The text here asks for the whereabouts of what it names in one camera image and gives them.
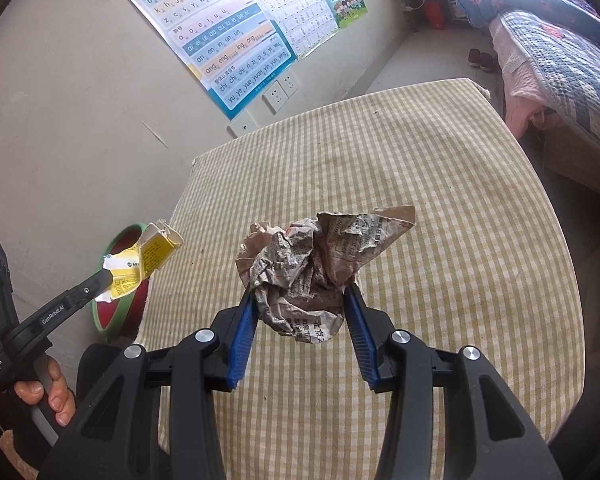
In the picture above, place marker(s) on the beige checkered tablecloth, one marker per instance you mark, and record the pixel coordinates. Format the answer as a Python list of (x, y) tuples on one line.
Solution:
[(486, 264)]

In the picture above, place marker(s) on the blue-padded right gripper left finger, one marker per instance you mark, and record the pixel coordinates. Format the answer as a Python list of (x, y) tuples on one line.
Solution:
[(235, 328)]

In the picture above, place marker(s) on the white blank wall plate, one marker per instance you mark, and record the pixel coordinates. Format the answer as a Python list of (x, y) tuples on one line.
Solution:
[(242, 124)]

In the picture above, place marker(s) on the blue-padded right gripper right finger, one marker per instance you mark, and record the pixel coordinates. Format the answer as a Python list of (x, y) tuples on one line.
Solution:
[(369, 331)]

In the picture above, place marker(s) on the white wall socket right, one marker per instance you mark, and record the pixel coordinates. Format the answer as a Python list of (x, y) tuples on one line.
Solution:
[(289, 83)]

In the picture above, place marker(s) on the person's left hand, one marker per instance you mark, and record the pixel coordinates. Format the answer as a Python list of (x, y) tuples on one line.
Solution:
[(60, 398)]

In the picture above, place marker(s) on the yellow cardboard box torn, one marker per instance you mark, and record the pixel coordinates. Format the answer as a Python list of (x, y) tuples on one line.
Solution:
[(156, 244)]

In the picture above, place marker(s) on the red shoes on floor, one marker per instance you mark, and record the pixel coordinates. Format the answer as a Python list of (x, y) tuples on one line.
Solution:
[(482, 60)]

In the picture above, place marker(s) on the newspaper ball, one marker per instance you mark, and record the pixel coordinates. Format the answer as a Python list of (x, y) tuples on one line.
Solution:
[(297, 274)]

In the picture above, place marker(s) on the white wall socket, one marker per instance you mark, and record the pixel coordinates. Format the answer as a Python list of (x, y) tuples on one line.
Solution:
[(274, 97), (289, 83)]

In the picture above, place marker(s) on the green and red plastic basin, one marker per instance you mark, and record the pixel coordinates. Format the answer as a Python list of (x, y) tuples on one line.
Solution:
[(118, 312)]

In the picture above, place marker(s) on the white wall socket left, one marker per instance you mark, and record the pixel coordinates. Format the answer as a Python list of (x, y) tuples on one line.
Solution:
[(274, 97)]

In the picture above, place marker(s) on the bed with plaid quilt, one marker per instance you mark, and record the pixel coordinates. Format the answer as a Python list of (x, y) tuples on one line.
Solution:
[(551, 79)]

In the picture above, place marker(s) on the blue pinyin wall poster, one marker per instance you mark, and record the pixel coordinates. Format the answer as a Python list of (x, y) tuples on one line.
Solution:
[(233, 47)]

